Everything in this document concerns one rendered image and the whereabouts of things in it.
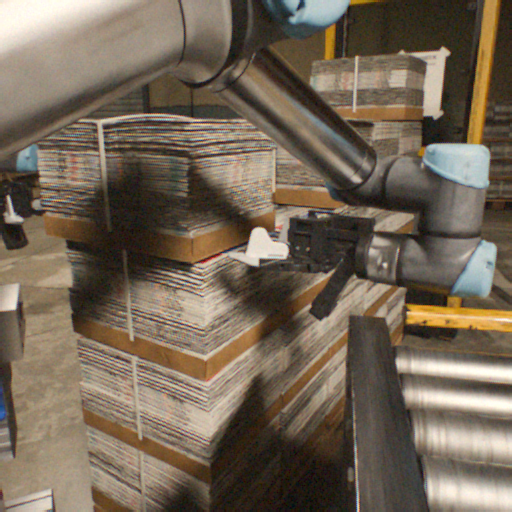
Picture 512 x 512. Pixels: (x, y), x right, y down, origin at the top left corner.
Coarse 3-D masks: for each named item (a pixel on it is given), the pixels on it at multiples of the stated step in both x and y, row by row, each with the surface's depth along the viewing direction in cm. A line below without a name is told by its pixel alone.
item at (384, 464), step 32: (352, 320) 62; (384, 320) 62; (352, 352) 54; (384, 352) 54; (352, 384) 47; (384, 384) 47; (352, 416) 42; (384, 416) 42; (352, 448) 40; (384, 448) 38; (352, 480) 37; (384, 480) 35; (416, 480) 35
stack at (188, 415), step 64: (128, 256) 88; (128, 320) 91; (192, 320) 82; (256, 320) 96; (128, 384) 97; (192, 384) 86; (256, 384) 100; (320, 384) 134; (128, 448) 103; (192, 448) 90; (256, 448) 106; (320, 448) 141
